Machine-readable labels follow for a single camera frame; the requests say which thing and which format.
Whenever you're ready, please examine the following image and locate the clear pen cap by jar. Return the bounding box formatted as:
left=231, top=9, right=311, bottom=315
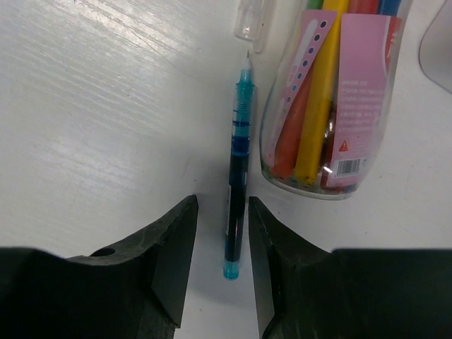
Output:
left=233, top=0, right=275, bottom=54

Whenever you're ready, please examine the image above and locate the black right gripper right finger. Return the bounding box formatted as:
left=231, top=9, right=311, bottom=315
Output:
left=249, top=197, right=451, bottom=338

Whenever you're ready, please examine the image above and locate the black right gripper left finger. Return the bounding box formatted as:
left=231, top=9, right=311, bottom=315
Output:
left=1, top=195, right=198, bottom=338

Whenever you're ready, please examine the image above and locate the white compartment tray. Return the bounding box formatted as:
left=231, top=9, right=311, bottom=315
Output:
left=419, top=1, right=451, bottom=93

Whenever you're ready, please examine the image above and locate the teal pen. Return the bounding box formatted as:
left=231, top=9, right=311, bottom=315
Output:
left=223, top=54, right=254, bottom=280

